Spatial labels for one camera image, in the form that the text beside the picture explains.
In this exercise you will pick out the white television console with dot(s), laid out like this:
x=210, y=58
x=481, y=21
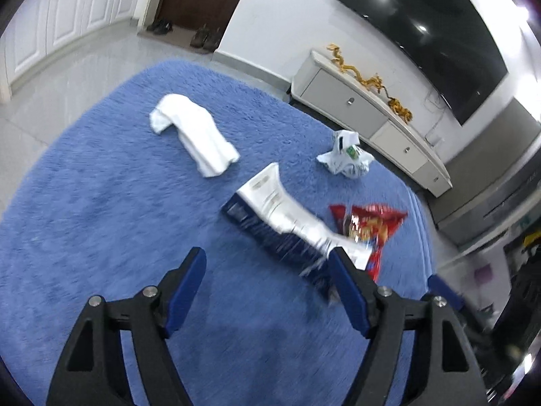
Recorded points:
x=338, y=93

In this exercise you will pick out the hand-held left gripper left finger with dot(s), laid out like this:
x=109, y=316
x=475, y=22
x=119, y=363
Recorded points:
x=186, y=287

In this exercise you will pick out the black wall television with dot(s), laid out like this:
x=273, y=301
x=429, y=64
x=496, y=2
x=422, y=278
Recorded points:
x=427, y=29

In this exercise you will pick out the black shoe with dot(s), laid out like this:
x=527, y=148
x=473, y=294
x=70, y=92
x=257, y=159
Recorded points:
x=153, y=26
x=165, y=28

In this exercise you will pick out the white wall cupboards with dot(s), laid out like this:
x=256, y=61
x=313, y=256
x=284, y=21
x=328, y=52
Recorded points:
x=63, y=17

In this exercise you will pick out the white crumpled paper towel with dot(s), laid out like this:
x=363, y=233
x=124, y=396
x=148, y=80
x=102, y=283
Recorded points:
x=194, y=135

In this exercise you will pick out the blue shaggy rug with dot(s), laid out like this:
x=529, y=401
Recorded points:
x=126, y=220

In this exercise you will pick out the red snack bag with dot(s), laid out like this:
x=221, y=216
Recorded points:
x=380, y=224

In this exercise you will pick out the gold dragon ornament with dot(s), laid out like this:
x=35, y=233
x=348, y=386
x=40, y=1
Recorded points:
x=372, y=82
x=400, y=110
x=340, y=59

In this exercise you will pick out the brown shoe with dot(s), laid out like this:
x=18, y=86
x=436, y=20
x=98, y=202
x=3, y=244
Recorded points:
x=212, y=39
x=198, y=37

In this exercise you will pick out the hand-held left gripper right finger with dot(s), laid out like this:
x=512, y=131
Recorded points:
x=348, y=292

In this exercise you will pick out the white and dark blue packet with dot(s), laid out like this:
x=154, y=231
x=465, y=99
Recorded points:
x=270, y=207

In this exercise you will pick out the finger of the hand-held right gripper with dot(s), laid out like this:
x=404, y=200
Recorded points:
x=443, y=291

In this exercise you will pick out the white and green plastic bag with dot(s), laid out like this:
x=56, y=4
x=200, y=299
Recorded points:
x=348, y=158

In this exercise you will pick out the small purple bin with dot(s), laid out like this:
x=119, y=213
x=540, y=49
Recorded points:
x=483, y=274

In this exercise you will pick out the silver refrigerator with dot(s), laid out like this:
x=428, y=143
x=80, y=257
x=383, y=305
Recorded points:
x=486, y=194

